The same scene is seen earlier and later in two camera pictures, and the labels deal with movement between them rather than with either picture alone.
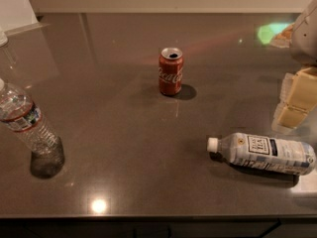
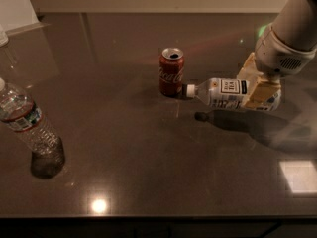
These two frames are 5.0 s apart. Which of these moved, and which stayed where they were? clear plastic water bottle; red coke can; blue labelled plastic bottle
Moved: blue labelled plastic bottle
Stayed: clear plastic water bottle; red coke can
